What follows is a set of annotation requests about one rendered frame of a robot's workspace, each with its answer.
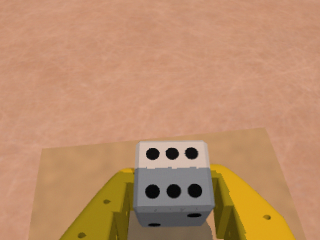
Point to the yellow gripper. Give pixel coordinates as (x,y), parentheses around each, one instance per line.
(240,213)

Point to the grey die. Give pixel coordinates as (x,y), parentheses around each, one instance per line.
(172,183)

